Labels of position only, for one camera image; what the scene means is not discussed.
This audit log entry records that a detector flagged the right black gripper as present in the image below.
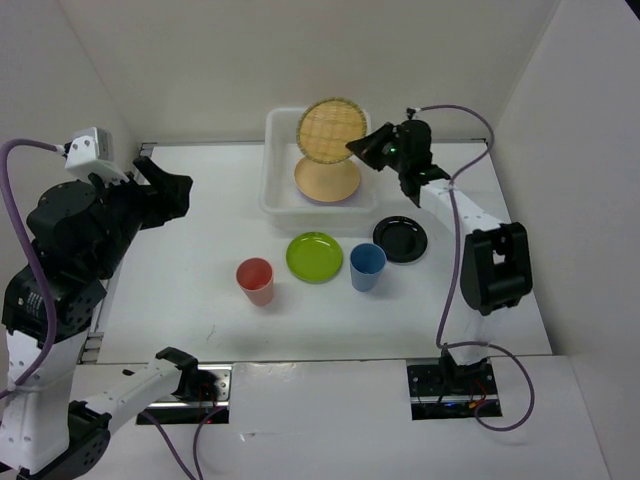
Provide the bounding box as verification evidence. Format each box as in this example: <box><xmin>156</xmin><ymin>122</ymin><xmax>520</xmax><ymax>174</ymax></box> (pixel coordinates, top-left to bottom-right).
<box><xmin>348</xmin><ymin>122</ymin><xmax>410</xmax><ymax>173</ymax></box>

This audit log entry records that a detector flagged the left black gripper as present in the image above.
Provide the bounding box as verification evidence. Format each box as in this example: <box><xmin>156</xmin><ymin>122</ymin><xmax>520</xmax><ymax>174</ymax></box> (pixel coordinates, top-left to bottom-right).
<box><xmin>86</xmin><ymin>153</ymin><xmax>195</xmax><ymax>277</ymax></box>

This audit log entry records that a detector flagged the round woven bamboo coaster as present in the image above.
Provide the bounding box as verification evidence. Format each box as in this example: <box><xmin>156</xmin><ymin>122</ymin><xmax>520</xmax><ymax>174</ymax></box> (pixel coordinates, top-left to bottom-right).
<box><xmin>296</xmin><ymin>97</ymin><xmax>369</xmax><ymax>165</ymax></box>

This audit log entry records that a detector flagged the orange plastic plate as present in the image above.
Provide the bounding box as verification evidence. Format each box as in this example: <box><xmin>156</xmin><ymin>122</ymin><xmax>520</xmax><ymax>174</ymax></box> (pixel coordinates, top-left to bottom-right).
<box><xmin>294</xmin><ymin>158</ymin><xmax>361</xmax><ymax>201</ymax></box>

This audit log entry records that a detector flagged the black plastic plate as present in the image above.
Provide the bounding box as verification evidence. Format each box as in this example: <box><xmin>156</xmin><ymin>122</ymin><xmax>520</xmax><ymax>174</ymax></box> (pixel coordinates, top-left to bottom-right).
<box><xmin>372</xmin><ymin>215</ymin><xmax>429</xmax><ymax>264</ymax></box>

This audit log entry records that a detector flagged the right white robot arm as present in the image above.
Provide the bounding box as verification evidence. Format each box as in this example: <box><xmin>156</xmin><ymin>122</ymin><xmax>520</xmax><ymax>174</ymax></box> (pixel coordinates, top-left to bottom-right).
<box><xmin>346</xmin><ymin>120</ymin><xmax>532</xmax><ymax>393</ymax></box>

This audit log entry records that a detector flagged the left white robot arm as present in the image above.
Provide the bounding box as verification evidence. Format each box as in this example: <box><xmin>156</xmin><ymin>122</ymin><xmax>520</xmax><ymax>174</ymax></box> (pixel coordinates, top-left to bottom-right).
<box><xmin>1</xmin><ymin>157</ymin><xmax>200</xmax><ymax>479</ymax></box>

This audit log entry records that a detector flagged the clear plastic bin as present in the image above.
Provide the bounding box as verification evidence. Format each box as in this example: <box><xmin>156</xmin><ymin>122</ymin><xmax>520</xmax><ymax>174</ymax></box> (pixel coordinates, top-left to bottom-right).
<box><xmin>259</xmin><ymin>106</ymin><xmax>378</xmax><ymax>236</ymax></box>

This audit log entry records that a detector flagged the blue plastic cup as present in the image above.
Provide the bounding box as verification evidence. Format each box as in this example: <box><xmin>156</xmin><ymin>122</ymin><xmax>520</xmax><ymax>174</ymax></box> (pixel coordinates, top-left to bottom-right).
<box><xmin>349</xmin><ymin>243</ymin><xmax>387</xmax><ymax>292</ymax></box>

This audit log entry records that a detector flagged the red plastic cup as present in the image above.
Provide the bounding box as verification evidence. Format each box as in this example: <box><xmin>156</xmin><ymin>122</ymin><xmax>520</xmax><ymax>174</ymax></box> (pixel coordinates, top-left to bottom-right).
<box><xmin>236</xmin><ymin>257</ymin><xmax>274</xmax><ymax>307</ymax></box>

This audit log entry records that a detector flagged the green plastic plate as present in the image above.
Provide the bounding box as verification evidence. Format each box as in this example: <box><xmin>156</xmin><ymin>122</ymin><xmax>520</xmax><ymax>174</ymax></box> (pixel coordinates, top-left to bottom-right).
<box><xmin>285</xmin><ymin>232</ymin><xmax>344</xmax><ymax>284</ymax></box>

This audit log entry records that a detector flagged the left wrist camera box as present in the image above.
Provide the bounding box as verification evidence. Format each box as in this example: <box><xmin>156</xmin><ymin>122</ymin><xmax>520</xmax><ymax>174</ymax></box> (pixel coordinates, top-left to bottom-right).
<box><xmin>64</xmin><ymin>127</ymin><xmax>129</xmax><ymax>185</ymax></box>

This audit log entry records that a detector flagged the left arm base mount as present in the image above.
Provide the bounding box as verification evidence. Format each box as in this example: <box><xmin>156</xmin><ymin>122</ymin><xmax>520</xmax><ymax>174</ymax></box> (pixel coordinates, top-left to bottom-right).
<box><xmin>144</xmin><ymin>364</ymin><xmax>232</xmax><ymax>426</ymax></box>

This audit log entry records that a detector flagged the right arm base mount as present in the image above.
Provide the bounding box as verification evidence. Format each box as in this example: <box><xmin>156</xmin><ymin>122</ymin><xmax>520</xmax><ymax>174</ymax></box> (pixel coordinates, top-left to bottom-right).
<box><xmin>406</xmin><ymin>358</ymin><xmax>502</xmax><ymax>421</ymax></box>

